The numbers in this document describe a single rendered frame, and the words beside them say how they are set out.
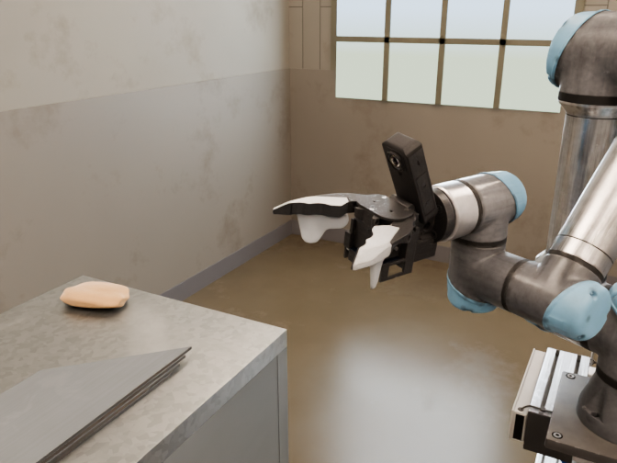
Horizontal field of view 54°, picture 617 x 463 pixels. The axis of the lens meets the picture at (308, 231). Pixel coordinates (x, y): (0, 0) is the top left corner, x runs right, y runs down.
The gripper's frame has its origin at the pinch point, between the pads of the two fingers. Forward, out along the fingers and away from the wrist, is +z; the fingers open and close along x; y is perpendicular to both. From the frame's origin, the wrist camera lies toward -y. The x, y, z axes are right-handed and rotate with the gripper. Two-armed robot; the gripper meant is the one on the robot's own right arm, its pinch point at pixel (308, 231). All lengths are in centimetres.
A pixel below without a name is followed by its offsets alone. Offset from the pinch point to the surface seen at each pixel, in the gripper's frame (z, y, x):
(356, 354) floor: -145, 166, 136
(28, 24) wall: -25, 14, 236
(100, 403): 15, 43, 32
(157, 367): 3, 44, 37
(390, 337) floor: -171, 166, 138
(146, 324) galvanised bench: -3, 49, 57
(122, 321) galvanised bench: 1, 50, 62
